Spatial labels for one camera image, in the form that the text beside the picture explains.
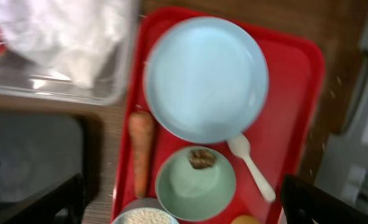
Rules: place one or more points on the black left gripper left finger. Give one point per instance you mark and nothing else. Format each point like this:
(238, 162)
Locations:
(61, 202)

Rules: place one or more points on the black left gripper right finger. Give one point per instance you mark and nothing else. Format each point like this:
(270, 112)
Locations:
(305, 204)

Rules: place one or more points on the blue bowl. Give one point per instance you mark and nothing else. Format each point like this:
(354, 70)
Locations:
(143, 203)

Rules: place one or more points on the green bowl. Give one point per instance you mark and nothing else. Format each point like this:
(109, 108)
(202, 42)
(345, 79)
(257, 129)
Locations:
(195, 195)

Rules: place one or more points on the orange carrot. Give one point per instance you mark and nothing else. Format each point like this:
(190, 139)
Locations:
(141, 130)

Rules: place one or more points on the white rice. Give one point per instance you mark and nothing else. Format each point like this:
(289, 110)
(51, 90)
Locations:
(145, 216)

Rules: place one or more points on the grey dishwasher rack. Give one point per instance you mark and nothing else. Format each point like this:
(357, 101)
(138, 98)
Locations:
(343, 171)

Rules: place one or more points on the yellow cup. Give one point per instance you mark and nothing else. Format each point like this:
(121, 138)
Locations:
(244, 219)

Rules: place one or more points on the black tray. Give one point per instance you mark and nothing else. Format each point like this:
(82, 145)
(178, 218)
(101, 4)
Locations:
(40, 149)

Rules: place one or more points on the white plastic spoon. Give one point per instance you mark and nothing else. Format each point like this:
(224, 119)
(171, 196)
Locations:
(240, 147)

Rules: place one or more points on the clear plastic bin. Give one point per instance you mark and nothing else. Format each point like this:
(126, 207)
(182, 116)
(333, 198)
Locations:
(22, 77)

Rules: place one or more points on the red plastic tray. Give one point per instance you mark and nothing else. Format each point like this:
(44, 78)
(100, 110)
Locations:
(296, 69)

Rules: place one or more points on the white crumpled paper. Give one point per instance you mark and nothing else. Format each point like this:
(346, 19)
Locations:
(72, 37)

